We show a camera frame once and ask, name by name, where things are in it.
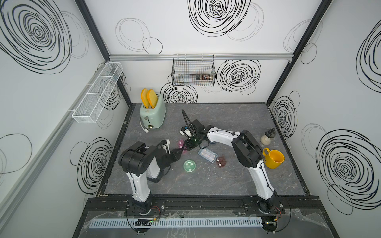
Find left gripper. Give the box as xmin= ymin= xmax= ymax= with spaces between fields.
xmin=160 ymin=148 xmax=183 ymax=172

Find pink pillbox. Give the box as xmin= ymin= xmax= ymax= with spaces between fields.
xmin=177 ymin=139 xmax=187 ymax=154

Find green round pillbox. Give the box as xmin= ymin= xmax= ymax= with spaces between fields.
xmin=183 ymin=160 xmax=196 ymax=173

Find blue rectangular pillbox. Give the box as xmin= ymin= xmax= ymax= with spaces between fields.
xmin=198 ymin=148 xmax=218 ymax=163

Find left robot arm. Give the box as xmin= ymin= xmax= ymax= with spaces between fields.
xmin=118 ymin=140 xmax=183 ymax=214

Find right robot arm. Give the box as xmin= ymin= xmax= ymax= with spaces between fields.
xmin=181 ymin=119 xmax=279 ymax=214

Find dark red pillbox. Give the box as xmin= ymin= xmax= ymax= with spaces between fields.
xmin=216 ymin=155 xmax=227 ymax=168

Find mint green toaster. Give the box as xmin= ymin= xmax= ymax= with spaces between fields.
xmin=140 ymin=93 xmax=166 ymax=130

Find spice jars in basket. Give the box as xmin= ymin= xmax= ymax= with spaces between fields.
xmin=195 ymin=74 xmax=213 ymax=80

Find right toast slice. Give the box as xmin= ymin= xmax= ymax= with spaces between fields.
xmin=147 ymin=89 xmax=158 ymax=109

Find toast slice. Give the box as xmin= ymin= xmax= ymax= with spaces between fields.
xmin=140 ymin=88 xmax=150 ymax=109
xmin=147 ymin=89 xmax=158 ymax=109

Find left toast slice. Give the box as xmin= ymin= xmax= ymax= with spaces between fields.
xmin=140 ymin=88 xmax=150 ymax=109

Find glass bottle black cap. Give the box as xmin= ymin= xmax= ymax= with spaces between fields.
xmin=261 ymin=128 xmax=276 ymax=145

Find yellow mug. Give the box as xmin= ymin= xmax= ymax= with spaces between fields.
xmin=263 ymin=148 xmax=285 ymax=169

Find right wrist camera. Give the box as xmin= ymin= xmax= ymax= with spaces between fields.
xmin=180 ymin=127 xmax=192 ymax=138

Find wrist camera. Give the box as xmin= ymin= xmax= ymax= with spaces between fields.
xmin=161 ymin=139 xmax=171 ymax=154
xmin=180 ymin=127 xmax=192 ymax=138

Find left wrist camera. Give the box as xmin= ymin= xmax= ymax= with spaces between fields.
xmin=161 ymin=139 xmax=171 ymax=154

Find black wire basket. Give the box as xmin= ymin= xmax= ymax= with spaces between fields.
xmin=171 ymin=59 xmax=216 ymax=87

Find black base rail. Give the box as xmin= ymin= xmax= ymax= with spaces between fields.
xmin=83 ymin=195 xmax=323 ymax=215

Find aluminium wall rail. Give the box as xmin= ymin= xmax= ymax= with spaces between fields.
xmin=109 ymin=53 xmax=294 ymax=61

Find white wire shelf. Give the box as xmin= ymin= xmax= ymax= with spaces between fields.
xmin=72 ymin=61 xmax=123 ymax=124

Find white slotted cable duct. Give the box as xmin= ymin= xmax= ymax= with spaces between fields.
xmin=89 ymin=217 xmax=263 ymax=229

